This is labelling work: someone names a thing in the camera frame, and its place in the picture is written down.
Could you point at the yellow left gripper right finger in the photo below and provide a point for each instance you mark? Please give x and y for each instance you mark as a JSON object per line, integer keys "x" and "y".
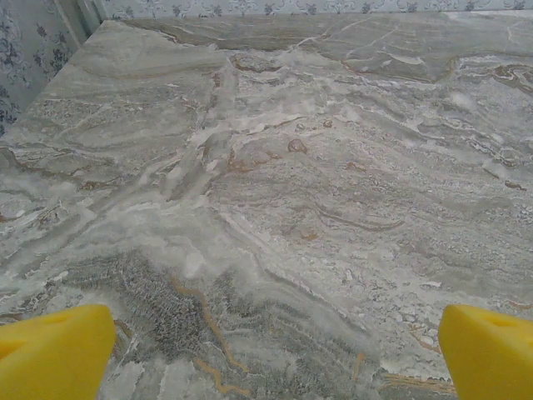
{"x": 491, "y": 358}

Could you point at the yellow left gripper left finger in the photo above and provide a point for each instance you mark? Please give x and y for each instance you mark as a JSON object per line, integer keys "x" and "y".
{"x": 50, "y": 358}

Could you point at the aluminium frame post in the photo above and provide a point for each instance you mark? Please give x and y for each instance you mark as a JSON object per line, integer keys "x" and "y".
{"x": 79, "y": 18}

